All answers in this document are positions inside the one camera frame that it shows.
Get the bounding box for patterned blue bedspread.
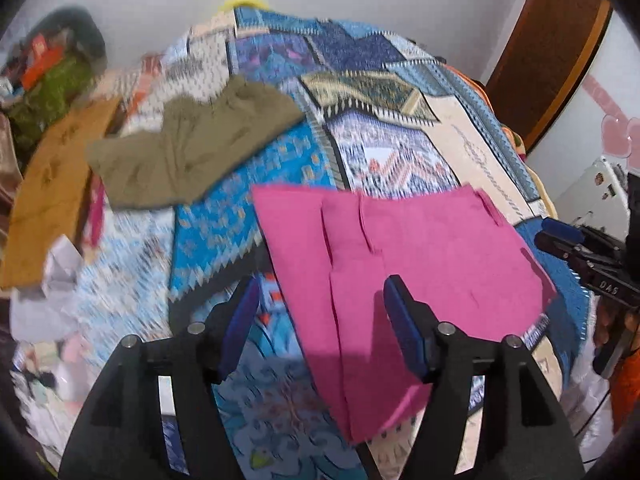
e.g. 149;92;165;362
74;5;591;480

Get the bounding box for olive green pants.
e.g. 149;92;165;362
86;76;304;209

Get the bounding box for pink pants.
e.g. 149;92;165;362
252;184;556;443

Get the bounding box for brown wooden door frame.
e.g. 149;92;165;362
486;0;612;151

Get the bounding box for person's right hand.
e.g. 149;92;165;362
592;296;639;379

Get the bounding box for orange fleece blanket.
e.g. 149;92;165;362
446;64;526;162

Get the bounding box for pile of clothes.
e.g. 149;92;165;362
1;6;107;157

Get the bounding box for yellow round object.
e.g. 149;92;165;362
218;0;270;12

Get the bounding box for white crumpled cloth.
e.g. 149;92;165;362
10;235;84;344

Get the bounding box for brown cardboard box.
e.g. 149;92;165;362
1;98;122;289

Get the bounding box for white cabinet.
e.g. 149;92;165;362
554;156;629;240

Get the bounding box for orange sleeve forearm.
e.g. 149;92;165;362
610;350;640;432

